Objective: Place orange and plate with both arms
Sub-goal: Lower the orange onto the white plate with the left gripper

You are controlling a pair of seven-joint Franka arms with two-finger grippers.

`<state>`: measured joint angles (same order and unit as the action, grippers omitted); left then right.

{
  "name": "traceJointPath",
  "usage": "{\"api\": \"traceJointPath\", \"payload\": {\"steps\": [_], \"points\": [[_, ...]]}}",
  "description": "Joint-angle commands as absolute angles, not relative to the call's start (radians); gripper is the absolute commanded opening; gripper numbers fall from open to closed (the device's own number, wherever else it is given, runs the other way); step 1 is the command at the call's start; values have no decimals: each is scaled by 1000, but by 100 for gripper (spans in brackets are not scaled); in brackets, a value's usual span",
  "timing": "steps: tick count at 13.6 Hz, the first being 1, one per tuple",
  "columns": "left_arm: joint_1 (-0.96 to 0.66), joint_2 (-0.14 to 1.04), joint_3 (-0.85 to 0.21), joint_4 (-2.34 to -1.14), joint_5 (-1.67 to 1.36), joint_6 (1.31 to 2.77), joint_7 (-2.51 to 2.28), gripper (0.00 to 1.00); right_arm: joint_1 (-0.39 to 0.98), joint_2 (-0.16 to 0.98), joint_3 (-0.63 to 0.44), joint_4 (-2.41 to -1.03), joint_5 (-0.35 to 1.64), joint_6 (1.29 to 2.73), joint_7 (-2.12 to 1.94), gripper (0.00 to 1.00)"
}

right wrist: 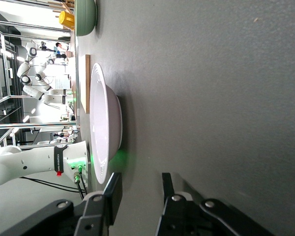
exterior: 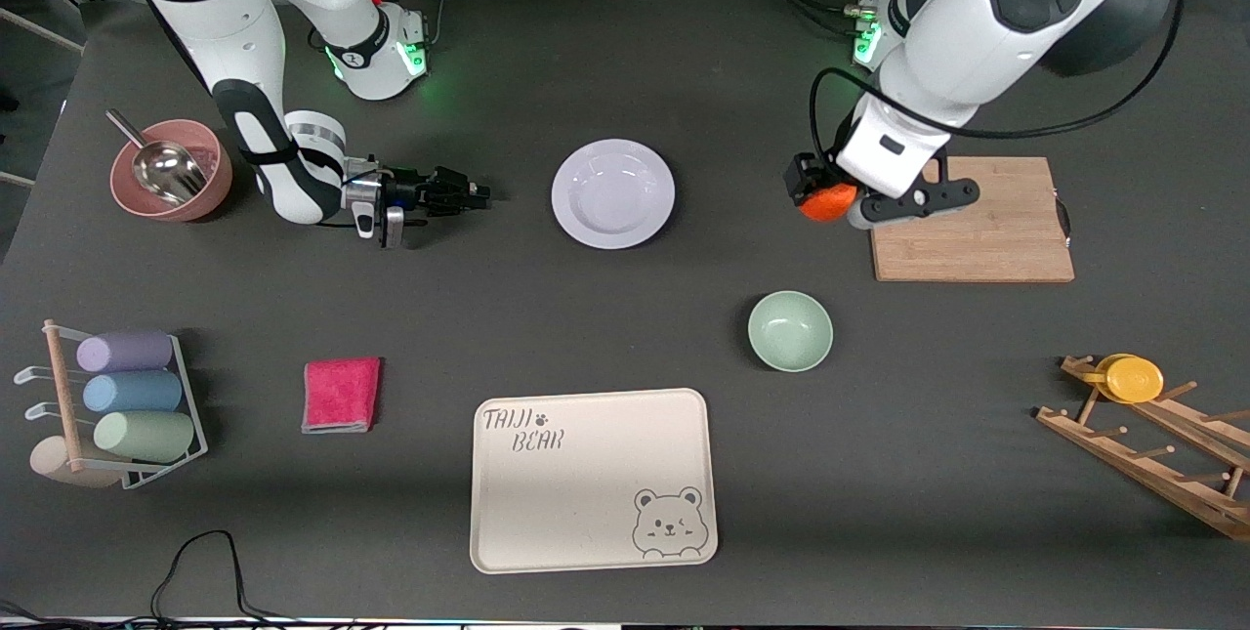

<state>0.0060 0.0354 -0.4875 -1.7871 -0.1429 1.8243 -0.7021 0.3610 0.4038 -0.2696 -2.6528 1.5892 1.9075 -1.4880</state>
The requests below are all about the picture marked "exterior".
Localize blue cup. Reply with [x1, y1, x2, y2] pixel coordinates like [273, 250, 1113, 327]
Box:
[82, 371, 185, 414]

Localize metal scoop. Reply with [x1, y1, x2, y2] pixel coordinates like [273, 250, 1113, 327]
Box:
[105, 108, 208, 208]

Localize white wire cup rack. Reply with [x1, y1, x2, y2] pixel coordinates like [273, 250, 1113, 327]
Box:
[14, 319, 209, 491]

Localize pink bowl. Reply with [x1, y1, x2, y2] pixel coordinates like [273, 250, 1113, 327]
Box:
[109, 119, 234, 223]

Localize orange fruit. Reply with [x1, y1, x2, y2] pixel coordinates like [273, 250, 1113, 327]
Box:
[799, 183, 858, 223]

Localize beige cup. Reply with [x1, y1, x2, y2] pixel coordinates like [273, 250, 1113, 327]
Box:
[28, 437, 128, 489]

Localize beige bear print tray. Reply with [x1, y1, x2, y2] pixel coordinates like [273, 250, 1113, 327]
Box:
[470, 388, 720, 575]

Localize wooden cutting board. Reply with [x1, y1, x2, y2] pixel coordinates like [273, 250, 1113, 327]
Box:
[862, 156, 1076, 283]

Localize white round plate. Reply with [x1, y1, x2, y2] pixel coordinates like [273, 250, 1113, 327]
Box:
[551, 139, 677, 250]

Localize black floor cable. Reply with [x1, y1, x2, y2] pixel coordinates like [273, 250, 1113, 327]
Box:
[149, 529, 294, 623]

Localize green cup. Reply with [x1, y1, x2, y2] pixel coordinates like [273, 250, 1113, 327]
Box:
[93, 411, 196, 464]

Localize wooden peg drying rack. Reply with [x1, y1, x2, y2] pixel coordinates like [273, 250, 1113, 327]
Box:
[1035, 354, 1250, 542]

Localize purple cup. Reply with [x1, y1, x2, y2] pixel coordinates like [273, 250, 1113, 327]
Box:
[76, 330, 175, 374]

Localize yellow cup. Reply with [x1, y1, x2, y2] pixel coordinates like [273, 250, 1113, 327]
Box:
[1082, 354, 1165, 404]

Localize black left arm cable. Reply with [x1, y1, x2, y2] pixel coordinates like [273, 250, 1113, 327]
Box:
[809, 0, 1194, 184]

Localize mint green bowl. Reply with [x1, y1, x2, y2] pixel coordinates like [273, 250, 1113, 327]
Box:
[747, 290, 835, 373]

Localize folded pink cloth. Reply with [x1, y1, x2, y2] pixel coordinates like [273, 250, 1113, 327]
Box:
[301, 357, 383, 435]

